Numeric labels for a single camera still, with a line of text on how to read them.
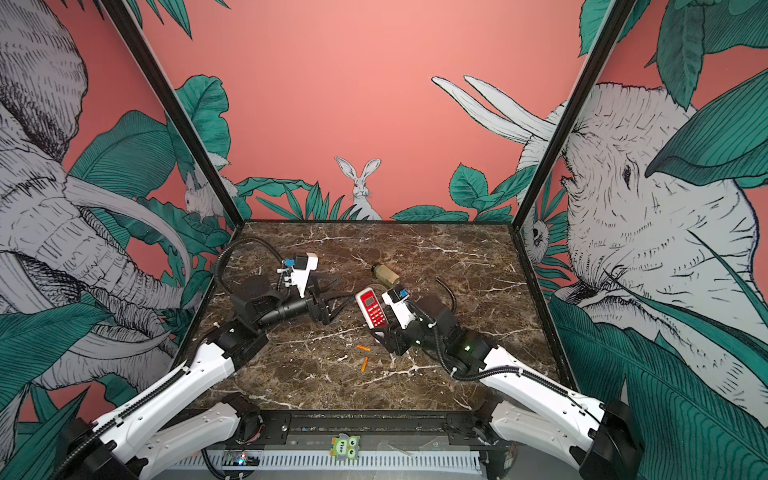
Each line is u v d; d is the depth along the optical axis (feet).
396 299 2.08
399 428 2.46
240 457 2.30
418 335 2.03
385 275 3.34
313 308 1.95
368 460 2.30
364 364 2.79
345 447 2.30
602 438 1.32
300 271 1.97
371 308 2.34
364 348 2.89
